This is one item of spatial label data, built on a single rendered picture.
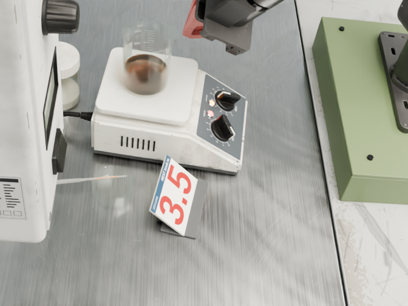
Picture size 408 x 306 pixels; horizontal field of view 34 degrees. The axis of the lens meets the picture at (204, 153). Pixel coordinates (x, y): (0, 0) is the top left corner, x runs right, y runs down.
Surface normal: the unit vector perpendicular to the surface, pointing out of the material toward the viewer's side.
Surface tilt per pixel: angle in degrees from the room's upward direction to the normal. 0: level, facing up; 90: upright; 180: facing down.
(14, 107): 90
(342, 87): 1
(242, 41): 35
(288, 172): 0
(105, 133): 90
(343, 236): 0
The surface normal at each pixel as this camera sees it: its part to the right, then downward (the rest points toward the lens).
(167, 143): -0.11, 0.75
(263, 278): 0.11, -0.65
